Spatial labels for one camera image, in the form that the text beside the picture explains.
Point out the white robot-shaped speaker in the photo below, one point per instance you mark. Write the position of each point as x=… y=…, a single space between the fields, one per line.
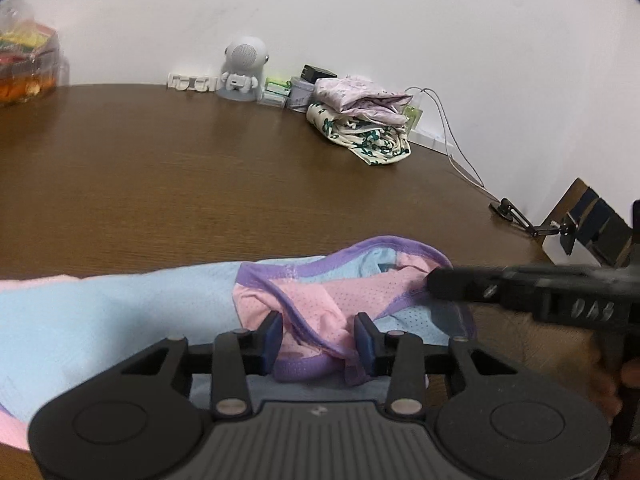
x=244 y=67

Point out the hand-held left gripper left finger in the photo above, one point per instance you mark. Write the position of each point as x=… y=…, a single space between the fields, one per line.
x=272 y=342

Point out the person's right hand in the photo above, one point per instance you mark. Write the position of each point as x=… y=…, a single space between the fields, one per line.
x=560 y=350

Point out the folded pink floral garment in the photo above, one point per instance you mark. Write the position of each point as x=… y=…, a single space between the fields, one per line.
x=360 y=97

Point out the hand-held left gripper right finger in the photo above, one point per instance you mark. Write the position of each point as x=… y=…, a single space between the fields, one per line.
x=364 y=345

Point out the small green white box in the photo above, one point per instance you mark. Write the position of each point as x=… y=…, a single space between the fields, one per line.
x=277 y=85
x=274 y=99

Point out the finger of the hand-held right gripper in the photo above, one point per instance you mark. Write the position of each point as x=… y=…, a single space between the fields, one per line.
x=465 y=284

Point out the black articulated phone holder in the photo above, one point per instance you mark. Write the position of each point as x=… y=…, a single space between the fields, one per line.
x=520 y=220

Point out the pink blue purple-trimmed vest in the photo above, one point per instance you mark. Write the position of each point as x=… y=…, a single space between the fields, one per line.
x=125 y=320

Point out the plastic bag of colourful packets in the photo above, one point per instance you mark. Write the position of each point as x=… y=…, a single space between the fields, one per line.
x=27 y=35

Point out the small black box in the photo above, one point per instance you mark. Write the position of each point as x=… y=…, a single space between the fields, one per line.
x=319 y=74

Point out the folded white green-print garment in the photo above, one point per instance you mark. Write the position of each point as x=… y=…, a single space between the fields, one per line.
x=365 y=140

